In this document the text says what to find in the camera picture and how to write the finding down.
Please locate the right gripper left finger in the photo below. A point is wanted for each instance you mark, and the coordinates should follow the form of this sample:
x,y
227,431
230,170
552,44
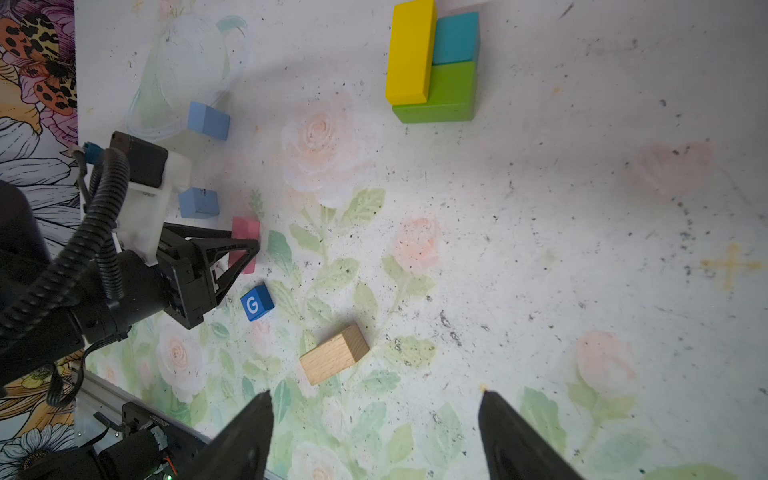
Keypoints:
x,y
241,449

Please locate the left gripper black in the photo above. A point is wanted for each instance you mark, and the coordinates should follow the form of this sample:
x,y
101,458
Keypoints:
x,y
185,256

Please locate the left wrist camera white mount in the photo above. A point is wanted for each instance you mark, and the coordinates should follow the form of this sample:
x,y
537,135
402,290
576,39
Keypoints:
x,y
156,174

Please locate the yellow rectangular block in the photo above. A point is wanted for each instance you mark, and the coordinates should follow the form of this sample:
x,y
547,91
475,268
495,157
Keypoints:
x,y
411,52

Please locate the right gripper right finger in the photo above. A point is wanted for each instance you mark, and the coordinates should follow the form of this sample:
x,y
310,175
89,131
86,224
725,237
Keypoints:
x,y
513,449

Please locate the aluminium front rail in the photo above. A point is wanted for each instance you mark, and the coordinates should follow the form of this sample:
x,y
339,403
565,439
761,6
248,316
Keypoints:
x,y
98,394

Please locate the teal cube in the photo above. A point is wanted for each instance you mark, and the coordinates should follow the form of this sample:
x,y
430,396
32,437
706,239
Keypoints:
x,y
457,39

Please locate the blue letter G cube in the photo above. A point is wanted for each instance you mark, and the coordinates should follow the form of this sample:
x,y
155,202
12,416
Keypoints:
x,y
257,302

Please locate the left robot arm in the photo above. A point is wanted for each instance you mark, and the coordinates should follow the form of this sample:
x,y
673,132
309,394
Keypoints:
x,y
51,308

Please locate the green rectangular block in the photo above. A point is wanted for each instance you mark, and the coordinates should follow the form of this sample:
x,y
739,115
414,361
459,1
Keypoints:
x,y
451,96

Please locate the natural wood rectangular block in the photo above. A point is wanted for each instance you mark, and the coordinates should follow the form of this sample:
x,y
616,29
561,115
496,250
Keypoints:
x,y
337,354

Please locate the light blue cube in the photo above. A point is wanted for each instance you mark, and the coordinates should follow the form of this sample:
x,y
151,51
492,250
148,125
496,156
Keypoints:
x,y
208,121
197,203

